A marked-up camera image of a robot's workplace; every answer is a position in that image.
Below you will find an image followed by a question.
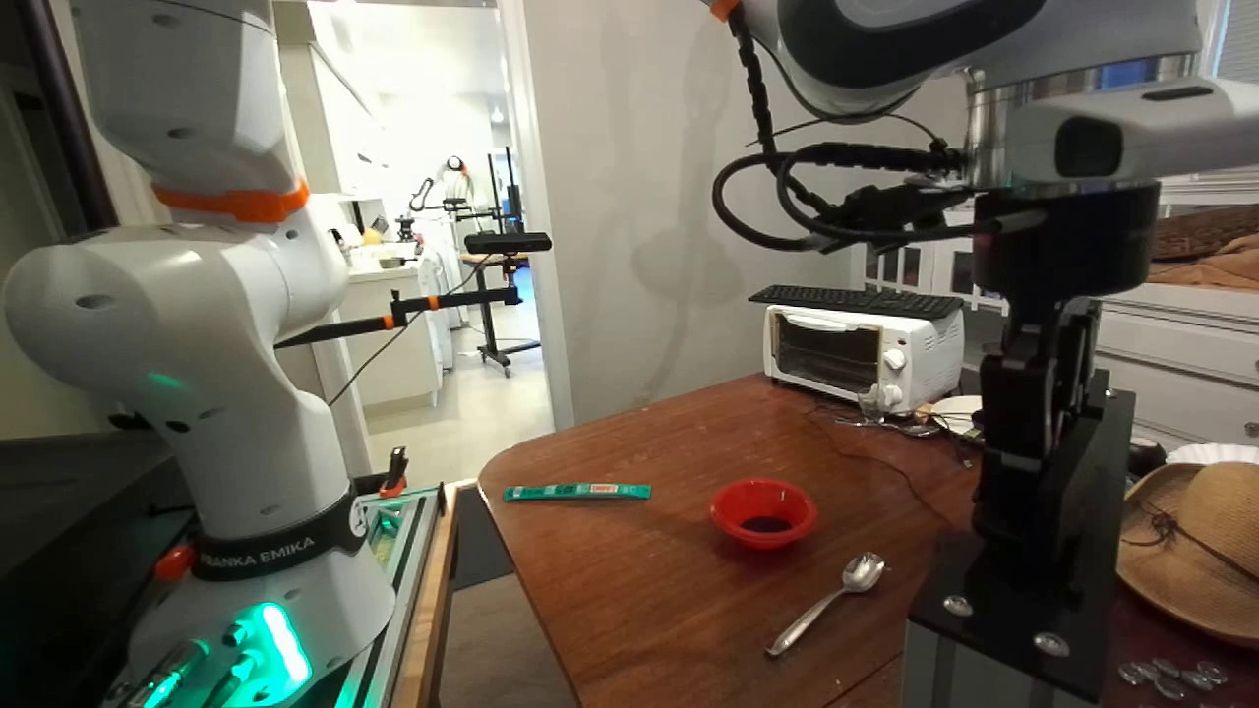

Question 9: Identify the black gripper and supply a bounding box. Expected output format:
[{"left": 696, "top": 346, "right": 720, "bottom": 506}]
[{"left": 973, "top": 186, "right": 1161, "bottom": 454}]

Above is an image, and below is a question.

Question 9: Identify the aluminium frame camera stand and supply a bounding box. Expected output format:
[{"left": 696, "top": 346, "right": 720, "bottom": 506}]
[{"left": 901, "top": 388, "right": 1133, "bottom": 708}]

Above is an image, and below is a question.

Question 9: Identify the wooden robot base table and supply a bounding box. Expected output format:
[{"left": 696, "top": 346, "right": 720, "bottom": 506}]
[{"left": 389, "top": 485, "right": 455, "bottom": 708}]

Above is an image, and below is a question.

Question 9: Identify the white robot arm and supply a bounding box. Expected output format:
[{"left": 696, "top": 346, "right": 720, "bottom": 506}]
[{"left": 9, "top": 0, "right": 1244, "bottom": 708}]

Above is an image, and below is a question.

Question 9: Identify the red bowl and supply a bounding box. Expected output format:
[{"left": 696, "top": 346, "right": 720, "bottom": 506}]
[{"left": 707, "top": 479, "right": 818, "bottom": 549}]

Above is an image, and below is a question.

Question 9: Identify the metal spoon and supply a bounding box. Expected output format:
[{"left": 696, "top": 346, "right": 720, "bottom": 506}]
[{"left": 768, "top": 549, "right": 889, "bottom": 661}]

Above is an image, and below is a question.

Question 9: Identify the white toaster oven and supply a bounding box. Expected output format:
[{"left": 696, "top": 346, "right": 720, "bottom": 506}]
[{"left": 754, "top": 282, "right": 962, "bottom": 416}]

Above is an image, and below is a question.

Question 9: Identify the green packet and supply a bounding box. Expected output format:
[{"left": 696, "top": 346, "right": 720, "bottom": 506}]
[{"left": 502, "top": 479, "right": 653, "bottom": 504}]

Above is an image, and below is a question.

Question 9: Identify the white cabinet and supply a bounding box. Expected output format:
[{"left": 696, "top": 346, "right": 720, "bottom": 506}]
[{"left": 846, "top": 194, "right": 1259, "bottom": 456}]

